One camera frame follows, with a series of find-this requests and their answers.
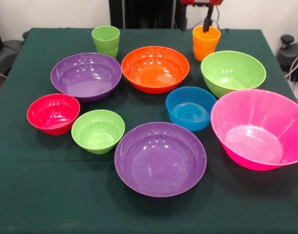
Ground purple plastic bowl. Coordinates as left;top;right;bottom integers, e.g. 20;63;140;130
50;52;123;103
114;122;207;198

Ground large green plastic bowl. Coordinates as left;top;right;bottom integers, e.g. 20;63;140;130
200;50;267;98

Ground red plastic bowl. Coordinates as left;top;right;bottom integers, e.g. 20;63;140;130
26;93;81;136

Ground orange plastic bowl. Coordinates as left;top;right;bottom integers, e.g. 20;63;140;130
121;45;190;95

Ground blue and white cables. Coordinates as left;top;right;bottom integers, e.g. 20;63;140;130
285;50;298;83

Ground small green plastic bowl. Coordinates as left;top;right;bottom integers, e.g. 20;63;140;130
71;109;126;155

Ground dark green tablecloth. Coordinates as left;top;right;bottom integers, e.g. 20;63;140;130
0;27;298;234

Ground orange plastic cup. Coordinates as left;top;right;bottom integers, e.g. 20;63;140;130
192;25;222;62

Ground pink plastic bowl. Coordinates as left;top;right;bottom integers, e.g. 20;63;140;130
210;89;298;171

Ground green plastic cup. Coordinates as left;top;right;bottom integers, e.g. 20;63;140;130
91;25;121;59

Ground blue plastic bowl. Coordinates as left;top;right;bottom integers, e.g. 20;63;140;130
166;86;217;132

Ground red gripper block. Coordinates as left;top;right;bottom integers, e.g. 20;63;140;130
180;0;224;33

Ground black cabinet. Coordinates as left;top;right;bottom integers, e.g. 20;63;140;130
109;0;186;29

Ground black chair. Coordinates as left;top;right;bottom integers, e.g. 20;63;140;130
0;17;30;78

